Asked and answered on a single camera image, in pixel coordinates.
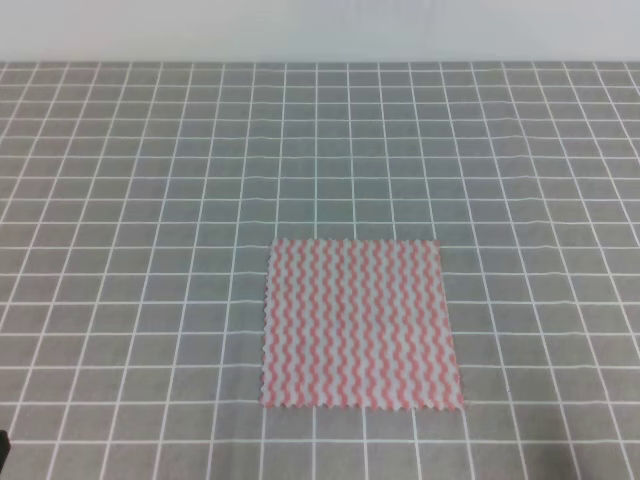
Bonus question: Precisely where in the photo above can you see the grey checked tablecloth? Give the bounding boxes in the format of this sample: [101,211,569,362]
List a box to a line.
[1,62,639,479]

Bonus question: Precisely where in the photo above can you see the pink white striped towel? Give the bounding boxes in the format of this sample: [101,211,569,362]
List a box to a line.
[260,239,464,411]

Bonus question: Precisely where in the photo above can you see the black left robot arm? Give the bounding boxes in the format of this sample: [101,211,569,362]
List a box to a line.
[0,430,11,469]

